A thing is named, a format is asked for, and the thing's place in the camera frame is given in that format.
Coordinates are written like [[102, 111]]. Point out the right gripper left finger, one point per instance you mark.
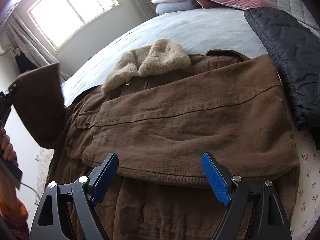
[[52, 219]]

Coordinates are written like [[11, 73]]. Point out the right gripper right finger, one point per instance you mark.
[[267, 220]]

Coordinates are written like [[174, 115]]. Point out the brown coat with fur collar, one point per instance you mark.
[[159, 126]]

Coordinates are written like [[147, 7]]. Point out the dark hanging clothes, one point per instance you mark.
[[23, 63]]

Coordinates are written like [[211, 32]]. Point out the person's left hand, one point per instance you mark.
[[6, 146]]

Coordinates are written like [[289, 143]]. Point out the floral white bed sheet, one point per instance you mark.
[[306, 192]]

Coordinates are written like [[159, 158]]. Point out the grey curtain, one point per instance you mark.
[[20, 36]]

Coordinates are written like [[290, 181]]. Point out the black quilted jacket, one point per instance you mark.
[[294, 49]]

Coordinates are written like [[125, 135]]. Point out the bright window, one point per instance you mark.
[[59, 20]]

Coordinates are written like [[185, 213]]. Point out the light blue bed blanket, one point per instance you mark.
[[197, 31]]

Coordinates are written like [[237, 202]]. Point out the light blue folded cloth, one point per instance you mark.
[[163, 8]]

